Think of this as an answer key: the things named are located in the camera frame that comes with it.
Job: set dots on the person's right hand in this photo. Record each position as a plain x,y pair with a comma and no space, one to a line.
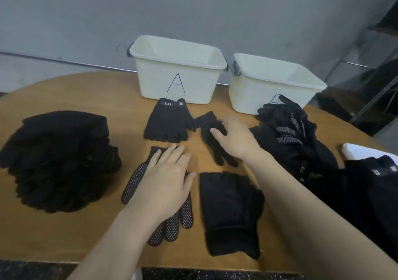
239,140

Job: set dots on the person's left hand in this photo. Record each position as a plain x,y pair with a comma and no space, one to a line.
165,189

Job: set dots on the white plastic bin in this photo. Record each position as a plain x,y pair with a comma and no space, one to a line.
249,96
149,81

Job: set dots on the pile of black gloves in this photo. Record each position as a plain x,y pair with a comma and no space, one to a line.
292,133
25,177

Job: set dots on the black fingerless glove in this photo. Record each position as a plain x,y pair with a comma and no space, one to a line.
373,214
230,214
385,239
354,177
168,121
360,189
389,180
373,177
392,224
389,202

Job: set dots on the stack of black gloves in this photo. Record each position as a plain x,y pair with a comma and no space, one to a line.
12,158

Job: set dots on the person's left forearm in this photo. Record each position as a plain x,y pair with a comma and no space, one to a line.
118,252

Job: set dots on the person's right forearm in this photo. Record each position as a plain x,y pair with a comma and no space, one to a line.
317,220

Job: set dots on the white flat tray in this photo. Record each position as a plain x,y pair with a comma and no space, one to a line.
364,151

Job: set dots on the metal rack frame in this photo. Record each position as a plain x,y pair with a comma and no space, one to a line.
367,90

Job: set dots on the grey wall pipe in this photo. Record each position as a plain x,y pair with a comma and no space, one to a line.
62,61

